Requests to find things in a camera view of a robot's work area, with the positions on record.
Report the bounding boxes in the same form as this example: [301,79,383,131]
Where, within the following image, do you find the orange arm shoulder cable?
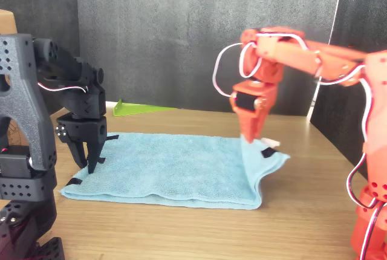
[345,151,379,210]

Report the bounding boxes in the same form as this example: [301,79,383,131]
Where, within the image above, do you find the orange arm base cable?
[359,201,387,260]

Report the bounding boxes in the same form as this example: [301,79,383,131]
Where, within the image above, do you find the brown cardboard box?
[0,8,31,152]

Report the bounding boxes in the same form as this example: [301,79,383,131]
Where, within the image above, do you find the light blue towel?
[59,132,291,211]

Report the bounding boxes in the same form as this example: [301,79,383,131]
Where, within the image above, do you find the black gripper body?
[55,113,108,146]

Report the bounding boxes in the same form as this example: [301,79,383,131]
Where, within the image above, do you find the dark foam side panel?
[0,0,82,61]
[310,0,387,179]

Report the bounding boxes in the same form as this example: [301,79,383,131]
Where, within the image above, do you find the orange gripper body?
[229,79,278,116]

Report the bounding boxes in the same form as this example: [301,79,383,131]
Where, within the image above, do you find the orange arm forearm cable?
[317,63,376,152]

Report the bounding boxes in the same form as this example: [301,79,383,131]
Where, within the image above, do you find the orange arm wrist cable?
[212,32,307,98]

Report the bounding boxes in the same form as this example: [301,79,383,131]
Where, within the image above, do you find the black arm servo cable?
[37,81,89,93]

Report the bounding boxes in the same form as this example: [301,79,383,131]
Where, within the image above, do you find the grey foam backdrop panel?
[74,0,345,117]

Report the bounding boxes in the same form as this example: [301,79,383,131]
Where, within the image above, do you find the green plastic bracket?
[113,99,179,118]

